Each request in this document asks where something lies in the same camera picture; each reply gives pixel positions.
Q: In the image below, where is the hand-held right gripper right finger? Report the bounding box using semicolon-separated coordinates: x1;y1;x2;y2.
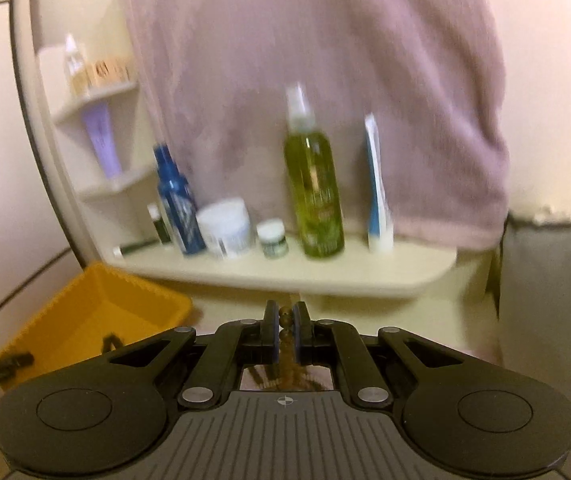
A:
293;301;466;406

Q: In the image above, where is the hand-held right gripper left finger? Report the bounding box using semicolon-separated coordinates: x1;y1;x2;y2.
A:
108;300;282;409

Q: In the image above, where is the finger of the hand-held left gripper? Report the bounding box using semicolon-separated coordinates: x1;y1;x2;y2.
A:
0;352;34;388

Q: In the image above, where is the dark beaded necklace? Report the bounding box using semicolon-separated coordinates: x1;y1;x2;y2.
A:
252;307;324;391

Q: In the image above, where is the orange plastic tray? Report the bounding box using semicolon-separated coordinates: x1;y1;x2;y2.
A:
0;260;194;392

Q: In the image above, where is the white shelf unit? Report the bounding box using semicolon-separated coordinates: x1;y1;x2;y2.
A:
37;44;459;302

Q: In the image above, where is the small green label jar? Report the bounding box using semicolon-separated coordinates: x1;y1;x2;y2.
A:
256;218;289;260

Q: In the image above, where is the white cream jar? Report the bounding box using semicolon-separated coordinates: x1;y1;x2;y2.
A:
196;198;256;260

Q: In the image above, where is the green liquid spray bottle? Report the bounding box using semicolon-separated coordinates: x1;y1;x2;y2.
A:
284;82;345;260

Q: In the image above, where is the blue spray bottle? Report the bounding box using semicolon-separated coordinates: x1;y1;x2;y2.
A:
152;142;207;256

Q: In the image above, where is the green lip balm stick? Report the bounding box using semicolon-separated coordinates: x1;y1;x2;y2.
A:
146;203;173;246

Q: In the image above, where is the white and blue tube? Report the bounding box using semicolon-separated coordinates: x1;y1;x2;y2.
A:
363;113;395;254

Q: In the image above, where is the dark green tube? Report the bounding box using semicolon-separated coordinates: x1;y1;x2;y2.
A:
112;237;162;259

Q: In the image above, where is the purple tube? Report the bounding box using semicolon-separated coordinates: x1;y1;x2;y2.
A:
81;102;123;180

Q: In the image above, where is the pink towel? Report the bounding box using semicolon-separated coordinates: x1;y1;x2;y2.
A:
120;0;511;252

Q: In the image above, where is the small clear bottle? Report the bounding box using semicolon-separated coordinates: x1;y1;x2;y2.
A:
62;33;89;96

